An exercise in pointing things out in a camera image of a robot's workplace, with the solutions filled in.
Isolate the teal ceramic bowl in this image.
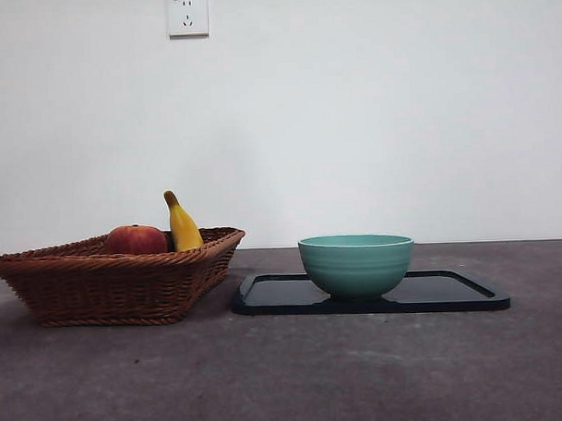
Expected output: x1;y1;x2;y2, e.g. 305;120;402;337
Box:
296;232;416;306

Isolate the black rectangular tray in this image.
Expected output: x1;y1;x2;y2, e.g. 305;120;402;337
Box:
230;264;511;320

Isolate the yellow banana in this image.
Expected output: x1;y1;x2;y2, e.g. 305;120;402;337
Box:
163;189;205;252

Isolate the red yellow apple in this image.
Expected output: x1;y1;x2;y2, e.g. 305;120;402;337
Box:
103;223;169;257

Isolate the brown wicker basket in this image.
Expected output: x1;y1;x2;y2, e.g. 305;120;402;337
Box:
0;226;249;331

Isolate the white wall socket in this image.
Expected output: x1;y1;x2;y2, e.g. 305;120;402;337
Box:
166;0;210;40

